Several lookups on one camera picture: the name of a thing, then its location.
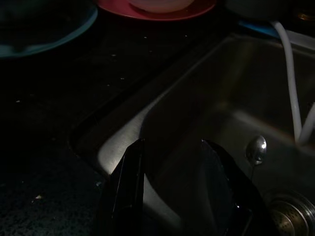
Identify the steel sink drain strainer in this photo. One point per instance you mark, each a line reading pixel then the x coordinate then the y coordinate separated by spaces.
pixel 290 216

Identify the steel spoon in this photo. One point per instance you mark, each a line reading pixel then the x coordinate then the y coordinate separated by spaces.
pixel 256 150

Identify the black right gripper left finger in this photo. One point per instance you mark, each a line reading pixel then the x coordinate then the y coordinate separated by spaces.
pixel 123 196

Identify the teal plate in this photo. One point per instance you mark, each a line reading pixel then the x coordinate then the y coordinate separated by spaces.
pixel 61 41

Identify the pink plate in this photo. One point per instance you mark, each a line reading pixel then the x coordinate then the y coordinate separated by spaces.
pixel 172 15

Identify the stainless steel sink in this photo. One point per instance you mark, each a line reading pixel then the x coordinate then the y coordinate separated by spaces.
pixel 197 98

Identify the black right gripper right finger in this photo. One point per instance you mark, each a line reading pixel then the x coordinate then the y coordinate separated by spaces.
pixel 221 196

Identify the white bowl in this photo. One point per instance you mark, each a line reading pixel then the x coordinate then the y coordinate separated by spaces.
pixel 160 6

